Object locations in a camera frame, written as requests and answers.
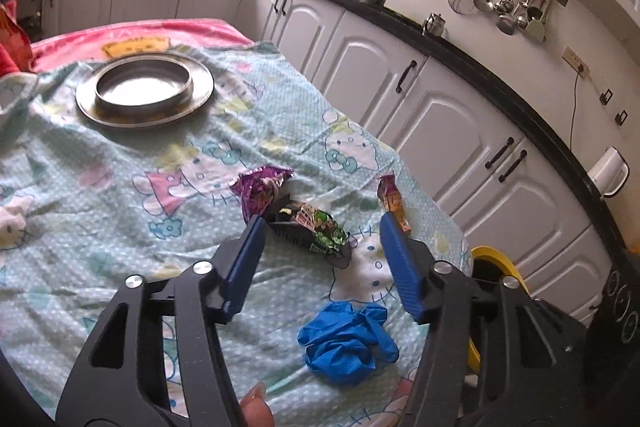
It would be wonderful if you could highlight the yellow rimmed trash bin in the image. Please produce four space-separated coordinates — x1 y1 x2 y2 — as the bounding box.
466 246 529 375

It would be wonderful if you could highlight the person's left hand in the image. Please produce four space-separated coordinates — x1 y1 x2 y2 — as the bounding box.
240 383 274 427

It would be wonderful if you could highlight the pink orange snack wrapper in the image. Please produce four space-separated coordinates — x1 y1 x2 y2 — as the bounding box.
378 172 411 234

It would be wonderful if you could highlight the purple green snack wrapper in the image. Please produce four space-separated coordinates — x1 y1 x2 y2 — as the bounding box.
229 165 357 269

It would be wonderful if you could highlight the blue crumpled glove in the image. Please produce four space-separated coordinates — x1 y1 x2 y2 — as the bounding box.
297 301 399 386

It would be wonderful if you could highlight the cartoon print tablecloth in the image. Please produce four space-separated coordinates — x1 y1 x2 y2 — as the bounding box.
1 24 471 426

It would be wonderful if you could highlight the round metal tray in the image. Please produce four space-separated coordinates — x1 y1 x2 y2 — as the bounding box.
75 52 215 129

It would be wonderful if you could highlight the white electric kettle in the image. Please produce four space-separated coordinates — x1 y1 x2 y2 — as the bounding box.
588 146 630 198

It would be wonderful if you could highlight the steel teapot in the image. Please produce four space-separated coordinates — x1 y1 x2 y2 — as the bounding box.
421 13 446 38

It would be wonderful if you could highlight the white power strip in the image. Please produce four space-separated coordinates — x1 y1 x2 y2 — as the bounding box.
562 46 589 79

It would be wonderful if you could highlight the green spatula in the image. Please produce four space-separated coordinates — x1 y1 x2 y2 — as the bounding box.
525 0 552 43

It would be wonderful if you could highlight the red floral cushion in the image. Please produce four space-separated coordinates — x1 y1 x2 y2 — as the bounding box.
0 0 34 76

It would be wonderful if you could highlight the black power cable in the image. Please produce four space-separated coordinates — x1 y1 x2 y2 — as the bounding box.
568 68 584 152

